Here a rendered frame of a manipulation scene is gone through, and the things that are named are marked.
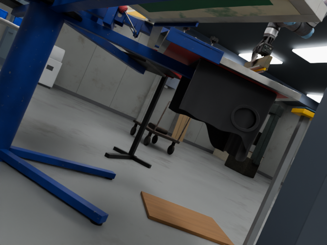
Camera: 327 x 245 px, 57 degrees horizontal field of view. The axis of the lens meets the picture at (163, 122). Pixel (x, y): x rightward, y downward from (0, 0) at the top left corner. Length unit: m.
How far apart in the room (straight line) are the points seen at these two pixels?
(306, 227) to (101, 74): 9.59
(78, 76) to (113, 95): 1.33
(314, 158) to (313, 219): 0.24
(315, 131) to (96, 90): 9.44
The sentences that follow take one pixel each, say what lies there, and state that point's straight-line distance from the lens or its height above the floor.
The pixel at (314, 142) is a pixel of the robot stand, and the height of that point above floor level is 0.74.
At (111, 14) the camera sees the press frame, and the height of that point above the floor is 0.98.
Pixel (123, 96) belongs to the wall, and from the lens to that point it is 10.65.
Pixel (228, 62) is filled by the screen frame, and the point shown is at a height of 0.97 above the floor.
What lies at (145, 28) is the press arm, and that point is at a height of 1.01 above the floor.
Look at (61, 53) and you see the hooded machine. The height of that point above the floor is 1.04.
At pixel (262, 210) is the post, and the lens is 1.96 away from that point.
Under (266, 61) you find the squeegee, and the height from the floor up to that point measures 1.10.
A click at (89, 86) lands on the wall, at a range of 10.46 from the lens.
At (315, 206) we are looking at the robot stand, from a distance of 1.34.
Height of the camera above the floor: 0.58
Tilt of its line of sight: 1 degrees down
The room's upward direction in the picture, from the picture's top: 24 degrees clockwise
